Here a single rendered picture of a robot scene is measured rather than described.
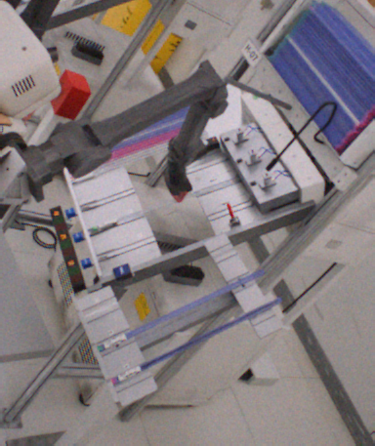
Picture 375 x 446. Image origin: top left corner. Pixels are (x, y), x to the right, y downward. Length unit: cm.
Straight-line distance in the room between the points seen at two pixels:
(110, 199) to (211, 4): 139
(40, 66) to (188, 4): 194
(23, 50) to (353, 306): 275
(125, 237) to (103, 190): 22
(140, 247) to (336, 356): 197
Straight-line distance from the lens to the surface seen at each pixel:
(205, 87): 152
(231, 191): 217
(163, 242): 247
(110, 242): 211
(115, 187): 225
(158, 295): 231
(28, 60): 137
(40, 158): 136
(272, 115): 229
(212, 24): 336
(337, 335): 382
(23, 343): 190
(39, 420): 258
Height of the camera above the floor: 195
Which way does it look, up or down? 26 degrees down
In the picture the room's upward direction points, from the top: 39 degrees clockwise
